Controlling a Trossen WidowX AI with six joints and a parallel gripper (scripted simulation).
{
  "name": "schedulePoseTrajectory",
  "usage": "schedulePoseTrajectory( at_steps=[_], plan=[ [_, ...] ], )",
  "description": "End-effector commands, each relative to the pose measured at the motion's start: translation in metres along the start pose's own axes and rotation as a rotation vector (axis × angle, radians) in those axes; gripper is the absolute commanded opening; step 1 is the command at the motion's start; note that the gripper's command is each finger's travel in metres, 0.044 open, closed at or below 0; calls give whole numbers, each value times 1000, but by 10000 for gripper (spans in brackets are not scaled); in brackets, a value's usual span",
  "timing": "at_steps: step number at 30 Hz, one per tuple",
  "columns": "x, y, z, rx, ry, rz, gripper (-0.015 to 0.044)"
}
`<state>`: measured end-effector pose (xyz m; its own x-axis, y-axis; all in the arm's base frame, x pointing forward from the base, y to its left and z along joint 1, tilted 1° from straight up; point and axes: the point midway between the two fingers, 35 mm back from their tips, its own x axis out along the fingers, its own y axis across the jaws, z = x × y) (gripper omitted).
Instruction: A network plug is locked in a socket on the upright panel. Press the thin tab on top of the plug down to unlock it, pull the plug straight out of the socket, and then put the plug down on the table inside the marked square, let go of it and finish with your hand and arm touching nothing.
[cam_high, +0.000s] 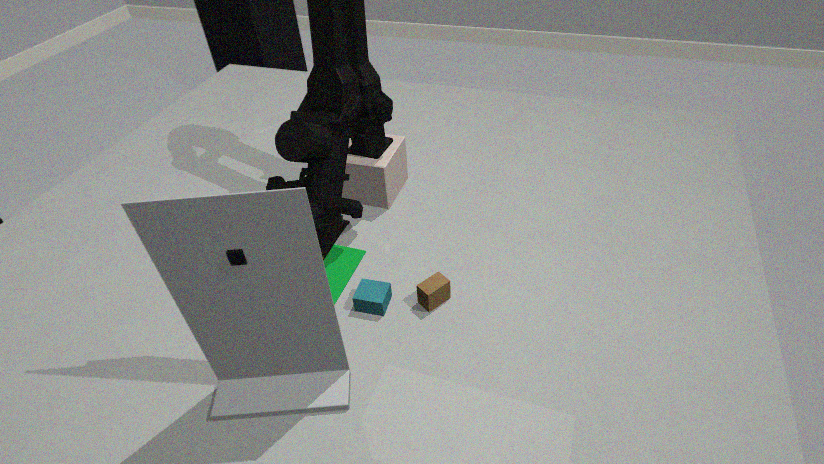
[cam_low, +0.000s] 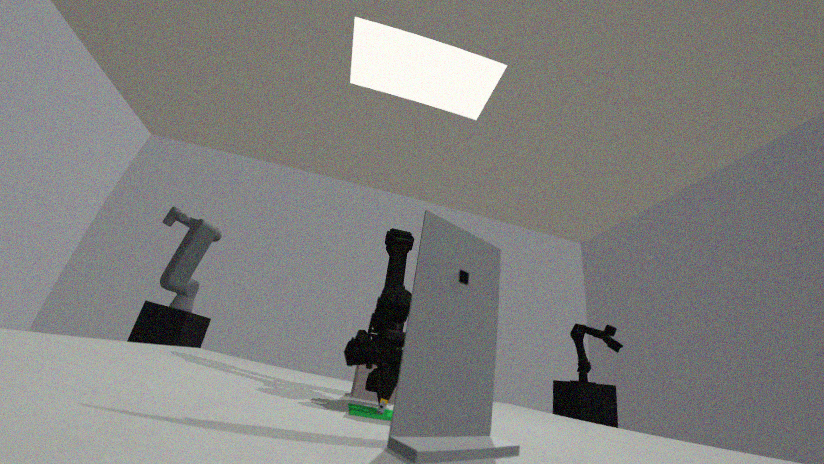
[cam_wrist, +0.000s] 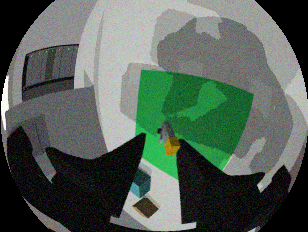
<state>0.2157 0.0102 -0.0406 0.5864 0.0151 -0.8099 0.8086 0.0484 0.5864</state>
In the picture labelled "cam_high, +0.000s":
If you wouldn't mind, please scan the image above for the brown block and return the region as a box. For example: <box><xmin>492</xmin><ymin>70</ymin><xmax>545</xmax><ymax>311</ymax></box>
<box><xmin>416</xmin><ymin>271</ymin><xmax>451</xmax><ymax>312</ymax></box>

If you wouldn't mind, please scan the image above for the teal block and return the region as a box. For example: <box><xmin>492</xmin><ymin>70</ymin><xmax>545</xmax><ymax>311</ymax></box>
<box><xmin>352</xmin><ymin>278</ymin><xmax>392</xmax><ymax>316</ymax></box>

